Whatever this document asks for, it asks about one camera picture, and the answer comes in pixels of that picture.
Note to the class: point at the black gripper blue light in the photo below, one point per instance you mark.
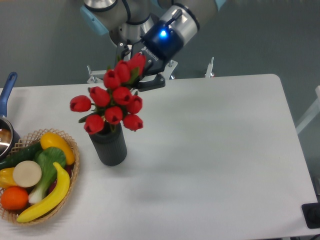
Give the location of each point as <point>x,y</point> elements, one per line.
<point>158,45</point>

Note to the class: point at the red tulip bouquet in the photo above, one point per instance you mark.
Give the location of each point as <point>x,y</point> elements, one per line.
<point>115,103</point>

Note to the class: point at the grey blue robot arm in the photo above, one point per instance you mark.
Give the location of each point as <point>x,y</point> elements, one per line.
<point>186,17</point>

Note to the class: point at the dark grey ribbed vase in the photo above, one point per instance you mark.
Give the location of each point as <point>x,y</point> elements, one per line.
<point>110,145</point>

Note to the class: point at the yellow plastic lemon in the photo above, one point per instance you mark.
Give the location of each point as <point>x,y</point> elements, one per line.
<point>50,139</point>

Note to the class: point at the woven wicker basket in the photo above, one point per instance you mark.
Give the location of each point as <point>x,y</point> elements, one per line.
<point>31,139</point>

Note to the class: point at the green plastic bok choy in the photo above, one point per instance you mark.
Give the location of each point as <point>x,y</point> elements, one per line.
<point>45,160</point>

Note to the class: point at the green plastic cucumber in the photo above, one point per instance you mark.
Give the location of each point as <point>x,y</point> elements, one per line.
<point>25,154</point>

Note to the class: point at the yellow plastic banana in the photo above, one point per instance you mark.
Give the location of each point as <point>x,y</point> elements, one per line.
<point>50,201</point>

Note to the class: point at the beige round disc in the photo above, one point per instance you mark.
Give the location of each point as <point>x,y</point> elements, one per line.
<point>27,174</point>

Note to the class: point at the yellow plastic pepper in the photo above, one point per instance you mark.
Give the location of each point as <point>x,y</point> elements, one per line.
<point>6,178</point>

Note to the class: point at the orange plastic orange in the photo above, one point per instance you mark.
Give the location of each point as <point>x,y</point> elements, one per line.
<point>14,198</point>

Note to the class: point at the black device at edge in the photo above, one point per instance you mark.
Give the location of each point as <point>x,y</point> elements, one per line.
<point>311,213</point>

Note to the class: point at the white metal base frame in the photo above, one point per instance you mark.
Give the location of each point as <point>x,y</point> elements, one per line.
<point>96,76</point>

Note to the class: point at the blue handled saucepan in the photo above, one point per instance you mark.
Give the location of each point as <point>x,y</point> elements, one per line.
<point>8,136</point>

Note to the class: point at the white frame at right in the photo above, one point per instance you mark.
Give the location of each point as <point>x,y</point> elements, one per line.
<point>309,114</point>

